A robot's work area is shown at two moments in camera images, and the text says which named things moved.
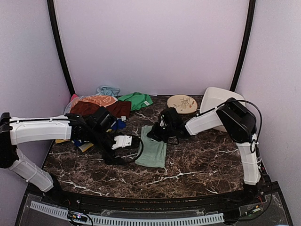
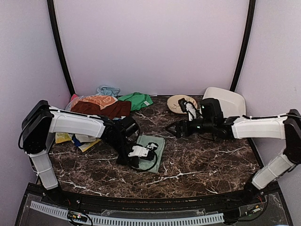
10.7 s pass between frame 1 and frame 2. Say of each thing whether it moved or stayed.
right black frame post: stayed
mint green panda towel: moved
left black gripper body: moved
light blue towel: stayed
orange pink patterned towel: stayed
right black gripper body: moved
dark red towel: stayed
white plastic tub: stayed
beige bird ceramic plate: stayed
